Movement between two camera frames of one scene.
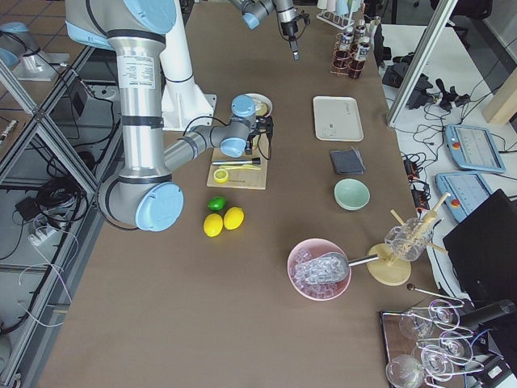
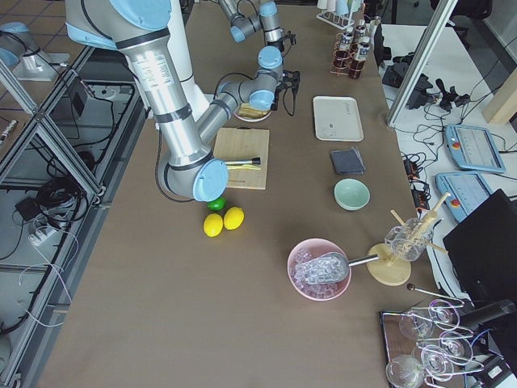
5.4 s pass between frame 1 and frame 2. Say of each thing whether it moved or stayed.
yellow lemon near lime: stayed
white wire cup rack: stayed
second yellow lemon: stayed
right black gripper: moved
